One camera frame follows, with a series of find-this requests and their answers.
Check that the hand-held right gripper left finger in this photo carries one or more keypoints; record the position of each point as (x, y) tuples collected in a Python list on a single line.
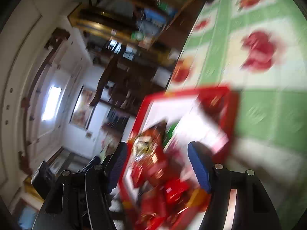
[(117, 165)]

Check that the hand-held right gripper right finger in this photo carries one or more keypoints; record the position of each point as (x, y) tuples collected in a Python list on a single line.
[(199, 167)]

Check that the red snack packet with picture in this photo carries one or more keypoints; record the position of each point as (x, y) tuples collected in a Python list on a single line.
[(148, 153)]

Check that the red cardboard box white inside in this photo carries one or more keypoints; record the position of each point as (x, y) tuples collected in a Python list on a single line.
[(172, 107)]

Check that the yellow snack packet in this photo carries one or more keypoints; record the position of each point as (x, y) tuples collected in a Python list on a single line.
[(197, 197)]

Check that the green snack packet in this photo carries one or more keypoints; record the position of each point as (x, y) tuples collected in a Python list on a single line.
[(170, 134)]

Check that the black furniture piece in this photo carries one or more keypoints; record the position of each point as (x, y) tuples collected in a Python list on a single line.
[(43, 179)]

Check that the green floral printed cloth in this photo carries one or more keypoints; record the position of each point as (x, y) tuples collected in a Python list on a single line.
[(263, 115)]

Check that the dark wooden shelf cabinet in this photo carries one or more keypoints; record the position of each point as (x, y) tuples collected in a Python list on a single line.
[(134, 76)]

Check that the bright window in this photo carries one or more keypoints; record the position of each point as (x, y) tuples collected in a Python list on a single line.
[(51, 103)]

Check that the unframed wall poster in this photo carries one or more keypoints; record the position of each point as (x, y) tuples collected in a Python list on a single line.
[(110, 139)]

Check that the framed wall picture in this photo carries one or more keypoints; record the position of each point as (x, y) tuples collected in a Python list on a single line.
[(82, 110)]

